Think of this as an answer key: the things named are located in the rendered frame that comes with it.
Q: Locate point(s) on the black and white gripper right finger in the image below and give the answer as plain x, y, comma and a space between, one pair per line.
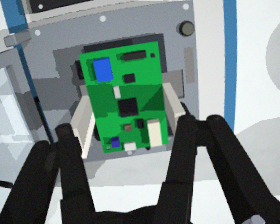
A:
247, 195

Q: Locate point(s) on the green circuit board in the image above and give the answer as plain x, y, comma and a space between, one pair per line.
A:
125, 88

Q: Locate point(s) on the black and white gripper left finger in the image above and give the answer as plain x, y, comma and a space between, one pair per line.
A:
29, 199

